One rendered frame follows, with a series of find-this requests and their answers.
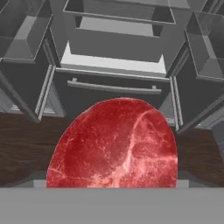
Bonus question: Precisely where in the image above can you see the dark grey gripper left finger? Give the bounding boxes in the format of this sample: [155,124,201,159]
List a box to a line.
[2,171,49,189]

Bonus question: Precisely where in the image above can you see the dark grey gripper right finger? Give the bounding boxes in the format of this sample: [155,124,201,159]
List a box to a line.
[175,170,223,189]

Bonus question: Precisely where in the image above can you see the raw red marbled steak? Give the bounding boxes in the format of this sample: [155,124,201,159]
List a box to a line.
[45,96,179,189]

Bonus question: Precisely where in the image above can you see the dark grey fridge door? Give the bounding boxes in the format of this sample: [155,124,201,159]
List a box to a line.
[158,40,224,136]
[0,0,67,124]

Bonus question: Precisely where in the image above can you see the dark grey fridge drawer front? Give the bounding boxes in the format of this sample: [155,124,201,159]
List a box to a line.
[52,66,179,130]

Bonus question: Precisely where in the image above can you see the white fridge shelf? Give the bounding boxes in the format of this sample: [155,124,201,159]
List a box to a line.
[59,40,168,79]

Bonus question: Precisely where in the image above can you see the clear fridge door bin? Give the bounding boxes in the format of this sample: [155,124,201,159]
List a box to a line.
[0,0,54,64]
[185,10,224,83]

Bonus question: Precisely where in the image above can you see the grey bar drawer handle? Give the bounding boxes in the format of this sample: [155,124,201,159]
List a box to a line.
[66,77,163,96]

